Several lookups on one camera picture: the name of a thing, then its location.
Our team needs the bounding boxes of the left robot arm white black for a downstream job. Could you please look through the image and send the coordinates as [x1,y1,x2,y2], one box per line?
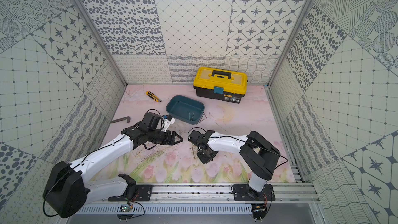
[42,111,183,218]

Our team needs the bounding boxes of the teal plastic storage box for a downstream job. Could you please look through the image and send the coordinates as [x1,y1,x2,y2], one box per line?
[166,95,205,125]

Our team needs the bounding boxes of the dark metal hex key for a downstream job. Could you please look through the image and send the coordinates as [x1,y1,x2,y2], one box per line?
[110,116,131,123]

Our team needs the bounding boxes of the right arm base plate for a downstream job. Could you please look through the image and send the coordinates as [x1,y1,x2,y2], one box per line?
[231,184,276,201]

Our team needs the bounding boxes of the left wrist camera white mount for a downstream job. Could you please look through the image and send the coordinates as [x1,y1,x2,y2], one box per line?
[162,115,175,132]

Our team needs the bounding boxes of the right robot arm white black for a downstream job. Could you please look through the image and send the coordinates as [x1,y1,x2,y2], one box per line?
[188,130,282,193]

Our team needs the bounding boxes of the aluminium mounting rail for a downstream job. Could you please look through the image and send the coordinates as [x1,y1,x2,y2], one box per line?
[83,179,320,205]

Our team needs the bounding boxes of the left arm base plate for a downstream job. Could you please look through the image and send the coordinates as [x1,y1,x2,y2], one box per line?
[108,185,153,202]

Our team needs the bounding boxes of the yellow utility knife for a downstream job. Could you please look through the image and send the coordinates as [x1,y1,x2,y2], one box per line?
[146,91,162,102]

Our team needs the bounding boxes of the yellow black toolbox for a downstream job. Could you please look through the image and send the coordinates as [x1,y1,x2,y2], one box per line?
[193,67,248,104]

